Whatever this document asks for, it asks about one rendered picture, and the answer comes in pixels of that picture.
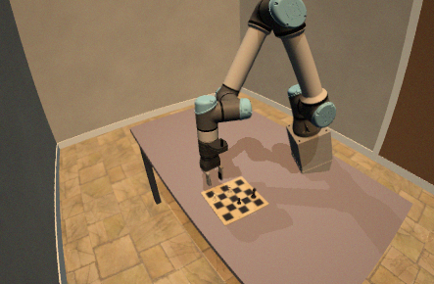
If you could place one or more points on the black chess queen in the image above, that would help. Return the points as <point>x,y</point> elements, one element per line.
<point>254,196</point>

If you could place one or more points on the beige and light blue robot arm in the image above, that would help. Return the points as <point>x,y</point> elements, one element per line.
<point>287,20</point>

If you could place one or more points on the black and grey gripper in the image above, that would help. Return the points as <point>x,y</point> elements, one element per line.
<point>209,149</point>

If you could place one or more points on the tan and dark brown chessboard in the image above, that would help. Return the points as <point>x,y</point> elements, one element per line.
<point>226,207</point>

